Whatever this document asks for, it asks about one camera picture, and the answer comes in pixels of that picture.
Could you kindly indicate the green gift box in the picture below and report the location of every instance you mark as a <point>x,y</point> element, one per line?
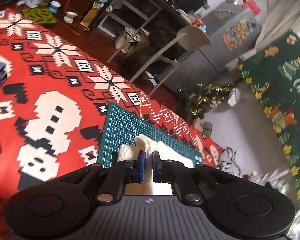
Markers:
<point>207,128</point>

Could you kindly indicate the dark desk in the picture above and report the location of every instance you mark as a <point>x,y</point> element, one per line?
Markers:
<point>165,5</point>

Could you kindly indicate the green cutting mat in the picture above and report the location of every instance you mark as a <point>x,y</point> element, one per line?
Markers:
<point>122,125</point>

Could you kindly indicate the white knit vest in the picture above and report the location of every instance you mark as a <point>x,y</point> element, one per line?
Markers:
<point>172,152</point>

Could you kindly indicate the grey garment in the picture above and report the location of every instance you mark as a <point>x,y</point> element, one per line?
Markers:
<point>227,160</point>

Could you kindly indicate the white pet bowl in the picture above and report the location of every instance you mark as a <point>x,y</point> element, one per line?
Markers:
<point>70,17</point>

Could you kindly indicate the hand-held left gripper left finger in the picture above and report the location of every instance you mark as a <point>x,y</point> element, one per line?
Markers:
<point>140,166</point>

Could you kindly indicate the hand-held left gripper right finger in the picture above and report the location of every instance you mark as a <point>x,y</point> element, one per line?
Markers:
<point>155,166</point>

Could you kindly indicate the beige plastic chair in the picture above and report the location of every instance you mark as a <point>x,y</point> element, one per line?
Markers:
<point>192,36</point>

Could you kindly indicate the red cup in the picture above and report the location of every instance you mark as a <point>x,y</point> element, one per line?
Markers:
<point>196,22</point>

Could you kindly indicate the small Christmas tree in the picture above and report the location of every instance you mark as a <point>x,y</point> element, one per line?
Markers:
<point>200,100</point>

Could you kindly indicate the white crumpled paper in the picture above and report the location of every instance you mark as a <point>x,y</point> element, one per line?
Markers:
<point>151,77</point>

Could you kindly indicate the colourful fridge stickers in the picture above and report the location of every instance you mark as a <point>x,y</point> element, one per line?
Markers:
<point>237,35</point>

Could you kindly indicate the green Christmas wall tapestry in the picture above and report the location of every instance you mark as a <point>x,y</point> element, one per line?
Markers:
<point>277,80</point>

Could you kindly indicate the grey refrigerator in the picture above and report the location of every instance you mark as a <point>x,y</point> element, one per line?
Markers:
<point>215,57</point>

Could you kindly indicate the blue pet bowl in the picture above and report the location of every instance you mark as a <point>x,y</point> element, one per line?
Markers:
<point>54,7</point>

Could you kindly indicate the red patterned blanket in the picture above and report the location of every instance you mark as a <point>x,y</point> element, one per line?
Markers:
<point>40,85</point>

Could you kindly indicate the brown striped gift box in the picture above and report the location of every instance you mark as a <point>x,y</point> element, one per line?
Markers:
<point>197,123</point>

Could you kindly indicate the beige tote bag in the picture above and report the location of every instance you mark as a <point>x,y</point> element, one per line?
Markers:
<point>126,40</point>

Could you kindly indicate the black cat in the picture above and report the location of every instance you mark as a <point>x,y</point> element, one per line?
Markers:
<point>162,40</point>

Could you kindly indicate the brown paper bag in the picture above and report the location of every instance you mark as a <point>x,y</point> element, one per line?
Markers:
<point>92,13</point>

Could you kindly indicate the white hanging cloth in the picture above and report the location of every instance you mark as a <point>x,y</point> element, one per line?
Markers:
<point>233,97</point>

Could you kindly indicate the green egg tray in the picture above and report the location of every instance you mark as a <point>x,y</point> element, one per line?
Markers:
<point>40,16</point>

